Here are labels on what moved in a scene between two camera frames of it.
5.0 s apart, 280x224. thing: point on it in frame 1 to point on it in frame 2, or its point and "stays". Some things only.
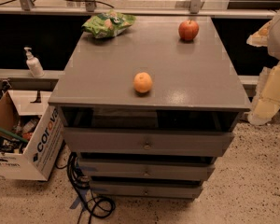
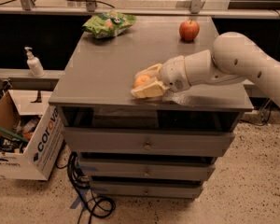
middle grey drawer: x=182 y=169 stays
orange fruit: x=143 y=82 stays
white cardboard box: x=26 y=135 stays
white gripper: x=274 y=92 to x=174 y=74
